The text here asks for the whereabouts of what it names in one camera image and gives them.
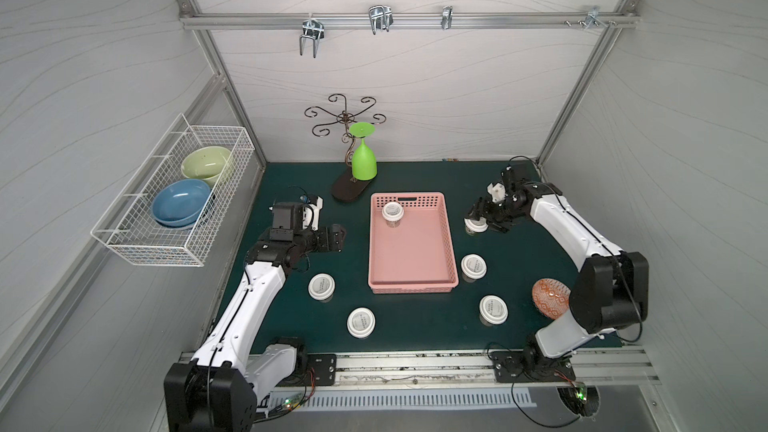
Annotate double metal hook middle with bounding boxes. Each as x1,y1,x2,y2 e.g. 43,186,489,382
368,5,394,35

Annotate pink plastic basket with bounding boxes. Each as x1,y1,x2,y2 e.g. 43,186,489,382
368,192,459,294

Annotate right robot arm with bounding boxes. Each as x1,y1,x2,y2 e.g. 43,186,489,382
464,165,650,371

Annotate single metal hook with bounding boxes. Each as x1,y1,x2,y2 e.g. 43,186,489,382
441,6,453,30

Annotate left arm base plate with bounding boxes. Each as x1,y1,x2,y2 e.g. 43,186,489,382
278,354,337,388

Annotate yogurt cup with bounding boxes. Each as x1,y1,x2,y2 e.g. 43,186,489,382
346,307,376,339
381,201,405,228
479,295,509,327
464,218,489,235

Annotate yogurt cup mid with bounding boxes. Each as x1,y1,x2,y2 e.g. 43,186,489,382
460,254,488,283
308,273,336,303

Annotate aluminium rail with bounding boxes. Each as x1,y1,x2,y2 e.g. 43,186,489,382
170,344,661,394
180,10,641,32

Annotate wires at left base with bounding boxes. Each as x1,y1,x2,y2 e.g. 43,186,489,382
254,365,318,422

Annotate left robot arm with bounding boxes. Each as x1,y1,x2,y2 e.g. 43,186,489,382
163,195,346,431

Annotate aluminium top rail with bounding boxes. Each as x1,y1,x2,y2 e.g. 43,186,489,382
180,10,641,32

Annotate green upturned goblet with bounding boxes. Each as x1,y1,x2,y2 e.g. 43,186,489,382
349,122,377,181

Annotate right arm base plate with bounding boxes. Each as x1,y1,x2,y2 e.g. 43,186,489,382
487,349,576,384

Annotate orange patterned bowl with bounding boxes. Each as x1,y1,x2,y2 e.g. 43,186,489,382
532,278,571,320

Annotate metal hook right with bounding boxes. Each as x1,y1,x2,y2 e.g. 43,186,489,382
564,6,617,31

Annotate white slotted cable duct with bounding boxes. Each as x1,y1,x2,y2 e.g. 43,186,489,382
299,387,537,412

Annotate dark metal cup tree stand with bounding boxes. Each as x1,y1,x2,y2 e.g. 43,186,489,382
303,93,377,203

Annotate double metal hook left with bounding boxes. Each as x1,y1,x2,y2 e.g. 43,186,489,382
299,18,325,58

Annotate aluminium front rail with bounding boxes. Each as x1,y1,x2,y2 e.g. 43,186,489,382
170,344,661,394

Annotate black cable right base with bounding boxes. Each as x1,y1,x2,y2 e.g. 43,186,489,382
485,341,583,430

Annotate white wire wall basket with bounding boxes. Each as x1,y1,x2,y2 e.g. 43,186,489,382
91,115,254,267

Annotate double metal hook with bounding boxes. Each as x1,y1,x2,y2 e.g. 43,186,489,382
299,18,325,58
368,5,394,35

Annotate light green bowl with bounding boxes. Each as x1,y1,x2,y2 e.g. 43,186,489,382
180,146,235,188

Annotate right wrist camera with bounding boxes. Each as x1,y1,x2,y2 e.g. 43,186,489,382
487,183,506,204

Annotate blue bowl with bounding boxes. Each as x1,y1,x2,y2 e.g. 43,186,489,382
150,179,211,228

